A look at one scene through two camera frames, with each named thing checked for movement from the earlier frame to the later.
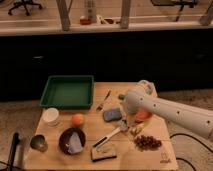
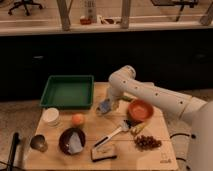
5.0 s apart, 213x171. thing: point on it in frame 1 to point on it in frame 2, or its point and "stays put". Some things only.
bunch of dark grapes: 146,142 stays put
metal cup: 37,142 stays put
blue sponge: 112,114 to 104,106
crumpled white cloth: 75,145 stays put
